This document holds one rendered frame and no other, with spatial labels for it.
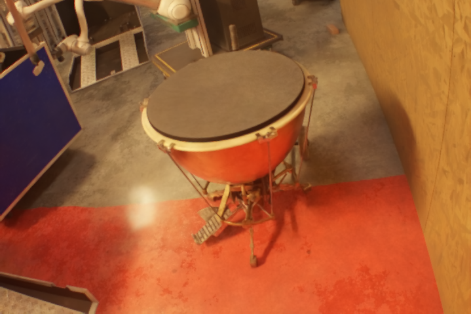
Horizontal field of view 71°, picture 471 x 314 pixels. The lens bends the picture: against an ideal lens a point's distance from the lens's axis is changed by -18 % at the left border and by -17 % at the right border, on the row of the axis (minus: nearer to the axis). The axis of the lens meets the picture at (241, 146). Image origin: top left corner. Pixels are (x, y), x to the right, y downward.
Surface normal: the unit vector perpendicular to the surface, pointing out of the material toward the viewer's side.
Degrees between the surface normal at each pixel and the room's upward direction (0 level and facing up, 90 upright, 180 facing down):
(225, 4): 90
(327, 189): 0
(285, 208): 0
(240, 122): 0
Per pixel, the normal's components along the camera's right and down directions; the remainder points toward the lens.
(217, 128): -0.20, -0.76
